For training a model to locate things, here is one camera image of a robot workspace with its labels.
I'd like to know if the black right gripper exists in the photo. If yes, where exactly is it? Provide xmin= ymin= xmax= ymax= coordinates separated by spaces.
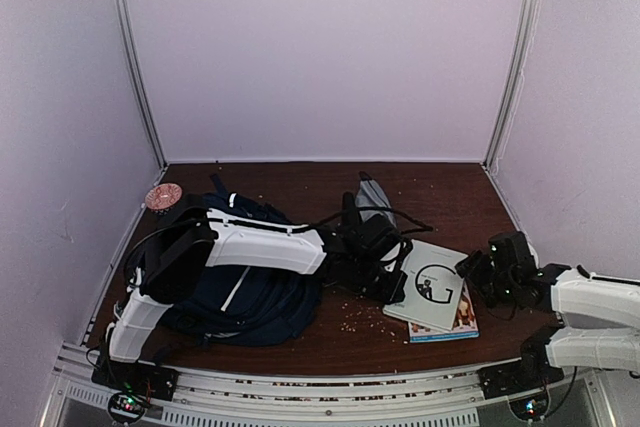
xmin=456 ymin=250 xmax=517 ymax=308

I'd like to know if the white Great Gatsby book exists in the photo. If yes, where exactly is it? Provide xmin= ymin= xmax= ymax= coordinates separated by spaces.
xmin=382 ymin=240 xmax=467 ymax=331

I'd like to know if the blue white bottom book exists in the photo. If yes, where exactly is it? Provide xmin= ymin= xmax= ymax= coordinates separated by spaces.
xmin=407 ymin=279 xmax=480 ymax=345

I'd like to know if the grey fabric pouch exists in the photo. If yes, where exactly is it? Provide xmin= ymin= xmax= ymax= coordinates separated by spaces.
xmin=355 ymin=171 xmax=397 ymax=227

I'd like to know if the navy blue student backpack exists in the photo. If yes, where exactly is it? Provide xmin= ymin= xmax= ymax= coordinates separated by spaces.
xmin=141 ymin=176 xmax=322 ymax=347

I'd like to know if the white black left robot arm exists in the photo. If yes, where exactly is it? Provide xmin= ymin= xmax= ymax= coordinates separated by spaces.
xmin=103 ymin=195 xmax=413 ymax=391

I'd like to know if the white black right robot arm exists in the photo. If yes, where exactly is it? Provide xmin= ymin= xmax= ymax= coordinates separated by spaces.
xmin=455 ymin=231 xmax=639 ymax=389

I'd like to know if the red white patterned bowl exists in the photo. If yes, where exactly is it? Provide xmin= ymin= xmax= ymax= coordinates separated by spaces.
xmin=144 ymin=183 xmax=183 ymax=214

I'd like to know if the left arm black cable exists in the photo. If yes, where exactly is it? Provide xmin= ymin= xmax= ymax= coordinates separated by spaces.
xmin=119 ymin=204 xmax=434 ymax=288

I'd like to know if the aluminium front rail frame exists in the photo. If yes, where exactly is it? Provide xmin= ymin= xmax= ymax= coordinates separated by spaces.
xmin=39 ymin=339 xmax=621 ymax=427

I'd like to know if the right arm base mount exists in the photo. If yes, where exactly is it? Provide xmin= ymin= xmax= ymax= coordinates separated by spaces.
xmin=477 ymin=342 xmax=578 ymax=424

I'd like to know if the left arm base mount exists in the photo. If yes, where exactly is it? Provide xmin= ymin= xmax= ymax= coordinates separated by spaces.
xmin=91 ymin=353 xmax=179 ymax=426

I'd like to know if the right aluminium corner post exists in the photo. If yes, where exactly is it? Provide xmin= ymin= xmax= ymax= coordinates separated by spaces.
xmin=483 ymin=0 xmax=540 ymax=175

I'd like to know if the aluminium corner post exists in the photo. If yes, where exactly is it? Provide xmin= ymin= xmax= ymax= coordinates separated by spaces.
xmin=114 ymin=0 xmax=168 ymax=170
xmin=483 ymin=0 xmax=540 ymax=175

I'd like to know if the left aluminium corner post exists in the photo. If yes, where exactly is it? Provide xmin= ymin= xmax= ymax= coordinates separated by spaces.
xmin=114 ymin=0 xmax=168 ymax=170

